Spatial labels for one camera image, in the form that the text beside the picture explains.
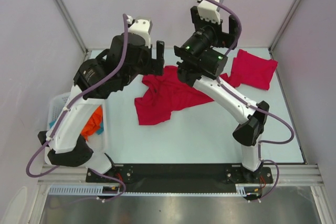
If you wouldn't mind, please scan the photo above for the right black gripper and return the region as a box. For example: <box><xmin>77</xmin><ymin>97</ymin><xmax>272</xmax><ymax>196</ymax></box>
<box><xmin>177</xmin><ymin>6</ymin><xmax>242</xmax><ymax>60</ymax></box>

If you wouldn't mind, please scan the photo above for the magenta t shirt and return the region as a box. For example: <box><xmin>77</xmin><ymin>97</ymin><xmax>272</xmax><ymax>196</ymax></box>
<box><xmin>221</xmin><ymin>49</ymin><xmax>278</xmax><ymax>90</ymax></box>
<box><xmin>134</xmin><ymin>66</ymin><xmax>214</xmax><ymax>126</ymax></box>

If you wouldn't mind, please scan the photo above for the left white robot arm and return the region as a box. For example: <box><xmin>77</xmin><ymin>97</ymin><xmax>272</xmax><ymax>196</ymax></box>
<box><xmin>38</xmin><ymin>32</ymin><xmax>164</xmax><ymax>182</ymax></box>

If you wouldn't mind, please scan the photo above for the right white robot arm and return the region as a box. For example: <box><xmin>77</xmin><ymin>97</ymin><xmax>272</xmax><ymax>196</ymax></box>
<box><xmin>174</xmin><ymin>6</ymin><xmax>269</xmax><ymax>183</ymax></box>

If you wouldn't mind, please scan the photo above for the folded magenta t shirt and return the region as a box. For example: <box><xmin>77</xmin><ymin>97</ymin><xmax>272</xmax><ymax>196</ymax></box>
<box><xmin>221</xmin><ymin>49</ymin><xmax>278</xmax><ymax>90</ymax></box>

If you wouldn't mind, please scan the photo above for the orange t shirt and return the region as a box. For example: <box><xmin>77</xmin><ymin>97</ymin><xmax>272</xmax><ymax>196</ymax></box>
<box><xmin>81</xmin><ymin>106</ymin><xmax>103</xmax><ymax>141</ymax></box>

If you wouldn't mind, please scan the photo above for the teal t shirt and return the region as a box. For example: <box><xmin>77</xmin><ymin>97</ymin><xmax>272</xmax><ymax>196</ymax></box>
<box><xmin>49</xmin><ymin>120</ymin><xmax>104</xmax><ymax>135</ymax></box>

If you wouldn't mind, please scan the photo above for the white plastic laundry basket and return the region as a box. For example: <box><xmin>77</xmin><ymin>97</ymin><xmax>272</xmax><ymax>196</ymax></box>
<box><xmin>42</xmin><ymin>87</ymin><xmax>112</xmax><ymax>173</ymax></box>

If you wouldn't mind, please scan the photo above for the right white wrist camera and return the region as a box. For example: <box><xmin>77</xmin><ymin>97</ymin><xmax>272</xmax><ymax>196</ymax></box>
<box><xmin>197</xmin><ymin>0</ymin><xmax>224</xmax><ymax>24</ymax></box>

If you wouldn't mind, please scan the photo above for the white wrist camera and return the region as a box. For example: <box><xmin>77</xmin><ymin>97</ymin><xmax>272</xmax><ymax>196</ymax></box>
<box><xmin>197</xmin><ymin>0</ymin><xmax>224</xmax><ymax>24</ymax></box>
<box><xmin>127</xmin><ymin>15</ymin><xmax>152</xmax><ymax>48</ymax></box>

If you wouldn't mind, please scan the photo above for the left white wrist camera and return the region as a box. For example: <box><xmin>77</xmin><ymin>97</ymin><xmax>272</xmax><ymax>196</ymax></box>
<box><xmin>127</xmin><ymin>15</ymin><xmax>152</xmax><ymax>48</ymax></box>

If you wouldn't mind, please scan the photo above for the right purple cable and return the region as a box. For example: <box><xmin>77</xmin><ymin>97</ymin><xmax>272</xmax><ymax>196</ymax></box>
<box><xmin>194</xmin><ymin>0</ymin><xmax>294</xmax><ymax>202</ymax></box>

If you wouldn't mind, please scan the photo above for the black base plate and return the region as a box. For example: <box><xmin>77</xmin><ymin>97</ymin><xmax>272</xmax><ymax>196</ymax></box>
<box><xmin>86</xmin><ymin>163</ymin><xmax>274</xmax><ymax>194</ymax></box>

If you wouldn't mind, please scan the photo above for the grey slotted cable duct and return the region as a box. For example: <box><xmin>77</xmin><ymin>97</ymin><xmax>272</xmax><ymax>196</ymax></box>
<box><xmin>49</xmin><ymin>185</ymin><xmax>262</xmax><ymax>198</ymax></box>

